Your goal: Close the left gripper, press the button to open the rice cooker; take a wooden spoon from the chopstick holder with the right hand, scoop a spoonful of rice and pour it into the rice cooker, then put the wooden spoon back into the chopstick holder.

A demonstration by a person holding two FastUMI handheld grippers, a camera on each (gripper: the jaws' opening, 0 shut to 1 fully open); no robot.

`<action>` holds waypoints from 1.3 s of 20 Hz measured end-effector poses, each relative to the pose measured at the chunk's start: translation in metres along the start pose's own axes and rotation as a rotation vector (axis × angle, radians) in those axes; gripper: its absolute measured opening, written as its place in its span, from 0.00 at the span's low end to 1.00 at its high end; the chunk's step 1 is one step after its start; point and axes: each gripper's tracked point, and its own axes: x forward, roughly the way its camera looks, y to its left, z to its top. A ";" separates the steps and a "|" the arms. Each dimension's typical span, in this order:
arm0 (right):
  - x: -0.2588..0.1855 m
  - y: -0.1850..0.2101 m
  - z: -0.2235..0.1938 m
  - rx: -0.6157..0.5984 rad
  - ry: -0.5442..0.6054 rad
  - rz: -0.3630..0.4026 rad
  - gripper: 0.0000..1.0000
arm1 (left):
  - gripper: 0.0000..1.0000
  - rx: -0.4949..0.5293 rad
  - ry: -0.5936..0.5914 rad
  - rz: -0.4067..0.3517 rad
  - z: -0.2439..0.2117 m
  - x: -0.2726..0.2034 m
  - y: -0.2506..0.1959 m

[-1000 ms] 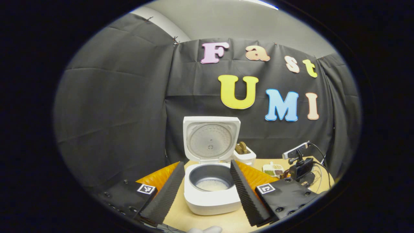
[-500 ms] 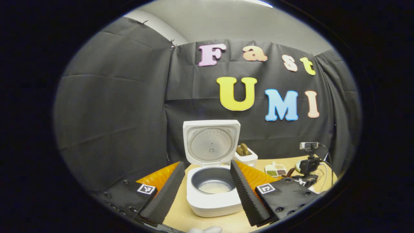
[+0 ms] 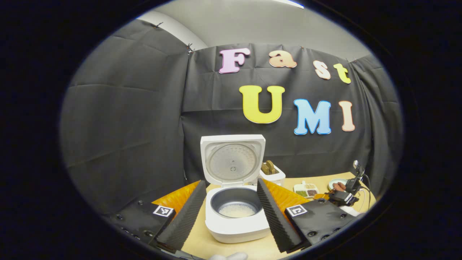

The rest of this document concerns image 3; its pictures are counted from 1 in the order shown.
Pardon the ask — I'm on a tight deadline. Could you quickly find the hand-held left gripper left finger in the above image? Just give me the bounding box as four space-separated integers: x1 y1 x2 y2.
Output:
105 181 207 253

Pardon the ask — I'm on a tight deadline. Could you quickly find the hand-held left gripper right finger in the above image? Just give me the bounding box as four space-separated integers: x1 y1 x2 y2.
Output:
257 178 358 253

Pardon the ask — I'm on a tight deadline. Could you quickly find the white rice heap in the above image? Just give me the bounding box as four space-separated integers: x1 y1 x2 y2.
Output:
219 204 256 218

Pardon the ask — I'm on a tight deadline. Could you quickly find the white rice cooker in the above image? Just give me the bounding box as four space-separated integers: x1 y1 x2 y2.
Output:
200 134 271 243

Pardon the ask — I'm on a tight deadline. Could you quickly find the white divided grain dish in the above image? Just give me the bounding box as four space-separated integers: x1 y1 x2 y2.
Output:
293 181 320 198

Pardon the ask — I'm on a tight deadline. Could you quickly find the pale green plate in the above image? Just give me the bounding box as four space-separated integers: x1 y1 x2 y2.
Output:
328 178 349 192

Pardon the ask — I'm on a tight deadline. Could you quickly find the white toaster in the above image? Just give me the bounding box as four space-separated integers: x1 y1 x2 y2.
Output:
259 161 286 187

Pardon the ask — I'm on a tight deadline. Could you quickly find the black backdrop cloth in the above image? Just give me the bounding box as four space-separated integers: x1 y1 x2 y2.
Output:
61 19 404 213

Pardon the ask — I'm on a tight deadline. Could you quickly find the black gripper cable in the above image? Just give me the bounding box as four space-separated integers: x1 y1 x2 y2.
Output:
361 173 373 213

